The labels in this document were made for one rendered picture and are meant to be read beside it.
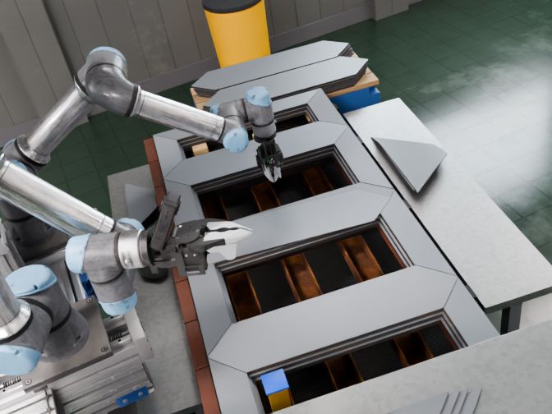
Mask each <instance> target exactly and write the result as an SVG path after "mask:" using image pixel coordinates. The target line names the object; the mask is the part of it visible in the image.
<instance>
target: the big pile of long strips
mask: <svg viewBox="0 0 552 414"><path fill-rule="evenodd" d="M353 54H354V52H353V50H352V48H351V45H350V44H349V43H340V42H332V41H320V42H317V43H313V44H308V45H305V46H301V47H299V48H293V49H290V50H287V51H283V52H280V53H275V54H271V55H269V56H265V57H260V58H257V59H253V60H250V61H247V62H241V63H238V64H235V65H231V66H229V67H223V68H220V69H217V70H213V71H208V72H206V73H205V74H204V75H203V76H202V77H201V78H200V79H199V80H198V81H197V82H196V83H194V84H193V85H192V86H191V88H194V91H195V92H196V93H197V95H199V96H200V97H205V98H210V99H209V100H208V101H207V102H206V103H205V104H204V105H203V108H202V110H203V111H205V112H207V113H210V108H211V107H212V106H214V105H216V104H220V103H226V102H230V101H233V100H237V99H243V98H245V97H246V92H247V91H248V90H249V89H251V88H253V87H256V86H262V87H265V88H266V89H267V90H268V91H269V95H270V98H271V100H272V101H275V100H279V99H284V98H287V97H290V96H293V95H296V94H301V93H305V92H307V91H311V90H316V89H319V88H321V89H322V90H323V91H324V93H325V94H329V93H333V92H336V91H339V90H344V89H347V88H350V87H353V86H354V85H355V84H356V83H357V82H358V81H359V80H360V79H361V78H362V76H363V75H364V74H365V73H366V71H367V64H368V61H369V60H368V59H363V58H355V57H351V56H352V55H353Z"/></svg>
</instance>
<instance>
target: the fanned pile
mask: <svg viewBox="0 0 552 414"><path fill-rule="evenodd" d="M125 196H126V207H127V213H128V218H129V219H134V220H137V221H138V222H139V223H141V224H142V223H143V222H144V221H145V220H146V219H147V218H148V217H149V216H150V215H151V214H152V213H153V212H154V211H155V210H156V209H157V208H158V207H159V206H158V204H157V200H156V195H155V191H152V190H149V189H145V188H142V187H138V186H133V185H130V184H126V185H125Z"/></svg>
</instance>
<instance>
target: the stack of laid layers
mask: <svg viewBox="0 0 552 414"><path fill-rule="evenodd" d="M304 114H306V115H307V116H308V118H309V119H310V120H311V122H318V121H319V120H318V118H317V117H316V115H315V114H314V113H313V111H312V110H311V108H310V106H309V105H308V103H305V104H302V105H299V106H296V107H293V108H288V109H284V110H282V111H278V112H276V113H274V120H276V121H277V122H281V121H283V120H287V119H289V118H293V117H298V116H301V115H304ZM209 141H212V140H209V139H206V138H203V137H200V136H196V135H194V136H189V137H186V138H183V139H180V140H177V143H178V145H179V149H180V151H181V154H182V160H183V159H186V156H185V153H184V150H183V149H185V148H189V147H192V146H195V145H200V144H203V143H206V142H209ZM332 155H333V156H334V157H335V159H336V161H337V162H338V164H339V166H340V167H341V169H342V170H343V172H344V173H345V175H346V176H347V178H348V180H349V181H350V183H351V185H350V186H345V187H342V188H339V189H337V190H334V191H329V192H326V193H323V194H320V195H315V196H312V197H310V198H306V199H304V200H299V201H296V202H293V203H290V204H287V205H282V206H279V207H277V208H273V209H269V210H266V211H263V212H260V213H257V214H262V213H266V212H269V211H272V210H276V209H281V208H285V207H288V206H292V205H297V204H300V203H304V202H307V201H311V200H316V199H319V198H323V197H326V196H331V195H335V194H338V193H342V192H345V191H350V190H354V189H361V190H364V191H370V192H374V193H377V194H381V195H384V196H391V195H392V194H393V192H394V189H392V188H388V187H383V186H376V185H372V184H368V183H364V182H359V181H358V179H357V177H356V176H355V174H354V173H353V171H352V170H351V169H350V167H349V166H348V164H347V162H346V161H345V159H344V158H343V156H342V155H341V154H340V152H339V151H338V149H337V147H336V145H335V144H332V145H327V146H325V147H321V148H318V149H313V150H311V151H307V152H305V153H301V154H297V155H293V156H291V157H287V158H285V159H283V160H284V165H285V166H283V164H282V167H281V170H280V171H282V170H284V169H288V168H293V167H296V166H298V165H302V164H304V163H309V162H312V161H316V160H318V159H323V158H326V157H329V156H332ZM262 176H264V173H263V172H262V170H261V169H260V168H259V167H258V166H257V167H253V168H248V169H246V170H243V171H240V172H235V173H232V174H228V175H226V176H223V177H218V178H215V179H212V180H208V181H206V182H201V183H198V184H195V185H192V186H191V189H192V192H193V195H194V197H195V202H196V205H197V209H198V211H199V214H200V219H204V218H205V216H204V214H203V211H202V208H201V205H200V201H199V198H198V195H200V194H204V193H206V192H209V191H214V190H218V189H220V188H223V187H226V186H231V185H234V184H237V183H240V182H245V181H248V180H251V179H254V178H257V177H262ZM257 214H253V215H257ZM253 215H249V216H246V217H244V218H247V217H250V216H253ZM239 219H243V218H239ZM377 226H379V228H380V229H381V231H382V233H383V234H384V235H385V237H386V238H387V240H388V241H389V244H390V245H391V247H392V248H393V249H394V251H395V252H396V254H397V256H398V258H399V259H400V260H401V261H402V263H403V265H404V267H405V268H408V267H411V266H413V265H414V264H413V262H412V260H411V259H410V257H409V256H408V254H407V253H406V251H405V250H404V249H403V247H402V245H401V244H400V242H399V241H398V239H397V238H396V237H395V235H394V234H393V232H392V230H391V229H390V227H389V226H388V224H387V223H386V221H385V220H384V218H383V216H382V215H381V214H379V215H378V217H377V218H376V220H375V221H372V222H368V223H363V224H360V225H356V226H354V227H350V228H344V229H341V230H338V231H335V232H329V233H325V234H323V235H319V236H316V237H311V238H307V239H304V240H300V241H295V242H292V243H288V244H285V245H282V246H276V247H273V248H270V249H267V250H263V251H257V252H255V253H251V254H248V255H242V256H239V257H236V258H235V259H233V260H223V261H219V262H217V263H214V266H215V268H216V271H217V275H218V279H219V282H220V285H221V288H222V290H223V295H224V298H225V301H226V304H227V307H228V312H229V314H230V318H231V321H232V324H233V323H236V322H237V321H236V317H235V315H234V312H233V309H232V304H231V302H230V299H229V295H228V291H227V289H226V285H225V282H224V280H223V276H222V274H225V273H228V272H231V271H233V270H236V269H241V268H244V267H246V266H249V265H254V264H257V263H260V262H263V261H266V260H270V259H273V258H276V257H279V256H281V255H286V254H289V253H292V252H294V251H299V250H302V249H305V248H308V247H311V246H315V245H319V244H321V243H324V242H328V241H332V240H334V239H337V238H340V237H345V236H347V235H350V234H353V233H356V232H360V231H363V230H366V229H369V228H373V227H377ZM440 323H441V324H442V325H443V327H444V329H445V330H446V332H447V333H448V335H449V337H450V338H451V339H452V341H453V343H454V344H455V346H456V348H457V349H458V350H459V349H462V348H465V347H468V345H467V343H466V342H465V340H464V339H463V337H462V335H461V334H460V333H459V332H458V330H457V328H456V327H455V325H454V324H453V322H452V320H451V319H450V318H449V316H448V315H447V313H446V312H445V310H444V308H442V309H439V310H435V311H432V312H430V313H427V314H424V315H420V316H417V317H415V318H412V319H409V320H405V321H403V322H400V323H396V324H392V325H390V326H387V327H384V328H382V329H377V330H375V331H372V332H369V333H365V334H362V335H360V336H357V337H355V338H350V339H348V340H345V341H342V342H339V343H335V344H332V345H329V346H327V347H322V348H320V349H317V350H314V351H312V352H308V353H305V354H302V355H300V356H295V357H293V358H290V359H287V360H285V361H280V362H277V363H274V364H272V365H269V366H265V367H262V368H259V369H257V370H253V371H250V372H247V374H248V378H249V381H250V383H251V388H252V391H253V394H254V397H255V402H256V405H257V407H258V411H259V414H265V410H264V408H263V405H262V402H261V400H260V395H259V392H258V389H257V386H256V384H258V383H261V382H262V380H261V378H260V376H261V375H265V374H268V373H270V372H273V371H276V370H280V369H283V372H284V374H288V373H291V372H293V371H296V370H300V369H304V368H307V367H309V366H313V365H316V364H319V363H321V362H324V361H328V360H331V359H334V358H336V357H340V356H343V355H346V354H348V353H351V352H355V351H358V350H361V349H363V348H366V347H370V346H373V345H376V344H378V343H382V342H385V341H388V340H390V339H393V338H397V337H400V336H403V335H405V334H409V333H412V332H415V331H417V330H420V329H424V328H427V327H430V326H432V325H435V324H440Z"/></svg>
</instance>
